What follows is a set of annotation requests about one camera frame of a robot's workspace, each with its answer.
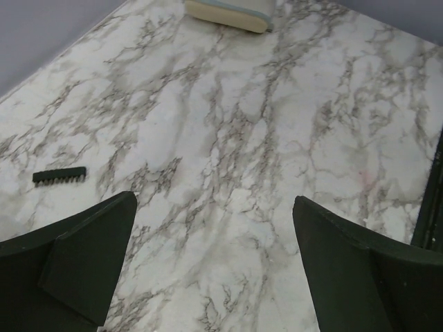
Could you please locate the black chip component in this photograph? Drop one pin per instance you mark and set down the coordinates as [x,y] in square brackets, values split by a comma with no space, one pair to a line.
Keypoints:
[58,176]

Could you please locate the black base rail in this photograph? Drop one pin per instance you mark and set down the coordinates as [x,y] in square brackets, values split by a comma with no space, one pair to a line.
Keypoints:
[428,229]

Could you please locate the beige umbrella case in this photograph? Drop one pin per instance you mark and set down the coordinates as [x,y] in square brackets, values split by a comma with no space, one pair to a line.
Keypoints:
[255,16]

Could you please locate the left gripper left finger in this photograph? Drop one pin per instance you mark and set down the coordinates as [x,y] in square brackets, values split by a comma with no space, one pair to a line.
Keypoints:
[62,277]

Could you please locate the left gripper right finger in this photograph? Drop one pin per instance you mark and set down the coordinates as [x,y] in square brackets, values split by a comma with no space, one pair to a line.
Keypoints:
[361,280]

